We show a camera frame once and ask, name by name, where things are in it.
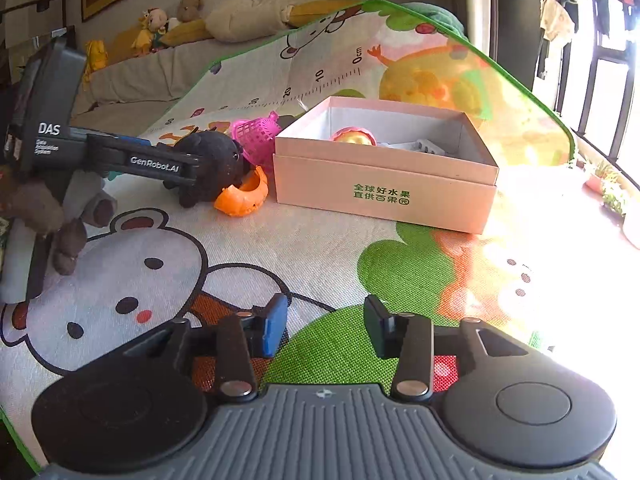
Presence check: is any pink plastic toy basket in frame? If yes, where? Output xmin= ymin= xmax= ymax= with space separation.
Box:
xmin=231 ymin=111 xmax=280 ymax=167

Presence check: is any yellow red round toy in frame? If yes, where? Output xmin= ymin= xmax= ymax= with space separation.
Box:
xmin=331 ymin=127 xmax=376 ymax=147

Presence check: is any brown bunny plush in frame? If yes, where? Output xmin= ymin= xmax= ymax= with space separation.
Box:
xmin=177 ymin=0 xmax=207 ymax=24

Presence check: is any green cushion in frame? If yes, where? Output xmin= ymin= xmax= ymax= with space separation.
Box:
xmin=400 ymin=2 xmax=469 ymax=40

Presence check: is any white plastic toy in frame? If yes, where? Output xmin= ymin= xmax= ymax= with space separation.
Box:
xmin=385 ymin=137 xmax=447 ymax=157

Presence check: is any dark wall frame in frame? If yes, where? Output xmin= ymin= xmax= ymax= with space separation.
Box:
xmin=0 ymin=0 xmax=68 ymax=51

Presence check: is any potted plant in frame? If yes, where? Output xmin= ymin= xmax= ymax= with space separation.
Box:
xmin=580 ymin=159 xmax=632 ymax=217

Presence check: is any pink cardboard box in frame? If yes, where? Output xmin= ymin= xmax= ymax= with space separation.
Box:
xmin=273 ymin=96 xmax=500 ymax=235

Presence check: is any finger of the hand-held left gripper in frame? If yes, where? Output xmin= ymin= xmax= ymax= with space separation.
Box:
xmin=70 ymin=126 xmax=177 ymax=151

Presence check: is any doll in yellow clothes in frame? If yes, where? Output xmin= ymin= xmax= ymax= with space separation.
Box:
xmin=131 ymin=6 xmax=172 ymax=54

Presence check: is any long beige yellow plush pillow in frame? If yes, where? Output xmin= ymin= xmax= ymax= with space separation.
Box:
xmin=160 ymin=0 xmax=362 ymax=47

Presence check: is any colourful cartoon play mat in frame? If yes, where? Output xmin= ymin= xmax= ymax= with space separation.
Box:
xmin=0 ymin=0 xmax=580 ymax=480

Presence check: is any person's left hand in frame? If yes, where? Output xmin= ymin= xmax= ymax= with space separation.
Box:
xmin=11 ymin=179 xmax=118 ymax=277

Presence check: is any grey covered sofa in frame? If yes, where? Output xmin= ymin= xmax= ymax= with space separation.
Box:
xmin=70 ymin=30 xmax=251 ymax=133

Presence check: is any black plush toy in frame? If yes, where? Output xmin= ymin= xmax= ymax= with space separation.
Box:
xmin=162 ymin=131 xmax=257 ymax=209

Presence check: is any yellow fabric toy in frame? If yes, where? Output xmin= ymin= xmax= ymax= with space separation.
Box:
xmin=82 ymin=40 xmax=109 ymax=86

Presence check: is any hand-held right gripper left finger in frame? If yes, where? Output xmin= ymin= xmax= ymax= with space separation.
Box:
xmin=170 ymin=294 xmax=289 ymax=403

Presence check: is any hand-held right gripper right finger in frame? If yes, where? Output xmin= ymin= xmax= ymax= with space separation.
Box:
xmin=363 ymin=295 xmax=508 ymax=402

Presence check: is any black window railing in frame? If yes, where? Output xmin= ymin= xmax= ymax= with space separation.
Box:
xmin=530 ymin=0 xmax=640 ymax=181

